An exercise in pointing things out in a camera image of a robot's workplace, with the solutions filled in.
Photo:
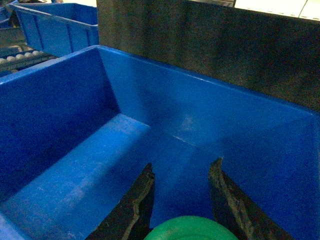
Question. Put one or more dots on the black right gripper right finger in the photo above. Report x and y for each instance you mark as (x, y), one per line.
(236, 211)

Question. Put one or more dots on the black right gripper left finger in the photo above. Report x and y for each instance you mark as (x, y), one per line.
(130, 218)

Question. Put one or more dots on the green mushroom push button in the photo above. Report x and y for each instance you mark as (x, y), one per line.
(190, 228)

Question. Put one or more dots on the blue shelf container bin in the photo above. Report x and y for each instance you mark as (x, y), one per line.
(76, 131)

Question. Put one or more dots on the dark grey back panel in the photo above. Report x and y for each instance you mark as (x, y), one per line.
(271, 54)

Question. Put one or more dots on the white roller conveyor track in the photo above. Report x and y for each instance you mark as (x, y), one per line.
(21, 56)

